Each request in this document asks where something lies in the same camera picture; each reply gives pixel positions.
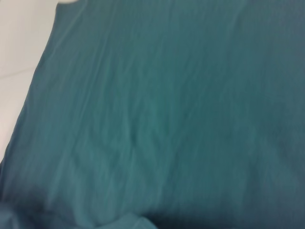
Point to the teal T-shirt with FREE print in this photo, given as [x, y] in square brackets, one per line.
[166, 107]

